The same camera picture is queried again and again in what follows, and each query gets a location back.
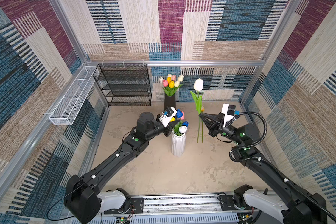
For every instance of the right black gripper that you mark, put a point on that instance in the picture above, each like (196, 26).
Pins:
(213, 121)

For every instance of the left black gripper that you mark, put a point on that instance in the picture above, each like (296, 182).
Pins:
(168, 128)

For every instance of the white ribbed ceramic vase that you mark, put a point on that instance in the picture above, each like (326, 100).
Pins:
(178, 144)

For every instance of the black cylindrical vase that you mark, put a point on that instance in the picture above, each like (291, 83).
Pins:
(169, 101)

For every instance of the large cream white tulip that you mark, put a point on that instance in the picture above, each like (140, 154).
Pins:
(197, 97)

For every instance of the white blue tinted tulip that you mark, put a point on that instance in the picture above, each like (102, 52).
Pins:
(182, 129)

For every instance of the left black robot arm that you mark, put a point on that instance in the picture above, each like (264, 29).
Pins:
(84, 197)

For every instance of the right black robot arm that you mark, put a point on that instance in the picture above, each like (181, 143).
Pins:
(310, 207)

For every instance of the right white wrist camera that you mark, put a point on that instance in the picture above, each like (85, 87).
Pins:
(230, 114)

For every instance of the black wire shelf rack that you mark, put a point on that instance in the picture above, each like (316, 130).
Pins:
(124, 84)

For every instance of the aluminium rail with cable duct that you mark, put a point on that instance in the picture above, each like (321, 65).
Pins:
(173, 208)

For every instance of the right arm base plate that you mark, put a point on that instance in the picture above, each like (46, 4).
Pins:
(228, 203)

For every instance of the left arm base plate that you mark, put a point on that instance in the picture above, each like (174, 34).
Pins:
(132, 204)

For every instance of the white wire mesh basket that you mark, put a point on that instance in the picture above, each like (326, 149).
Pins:
(71, 103)

